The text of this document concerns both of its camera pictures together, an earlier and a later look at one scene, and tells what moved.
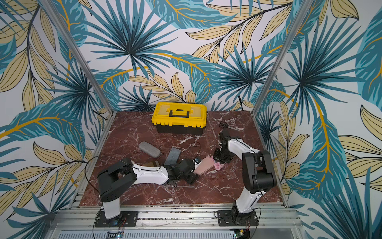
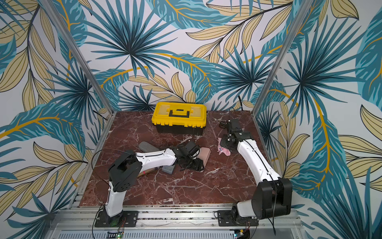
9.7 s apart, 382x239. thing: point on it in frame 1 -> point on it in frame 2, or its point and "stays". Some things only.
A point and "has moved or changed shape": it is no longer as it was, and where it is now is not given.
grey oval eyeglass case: (149, 149) stays
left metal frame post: (78, 56) stays
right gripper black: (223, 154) -> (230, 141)
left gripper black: (193, 178) -> (198, 167)
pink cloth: (218, 165) has moved or changed shape
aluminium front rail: (82, 216) stays
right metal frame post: (281, 57) stays
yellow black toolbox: (179, 118) stays
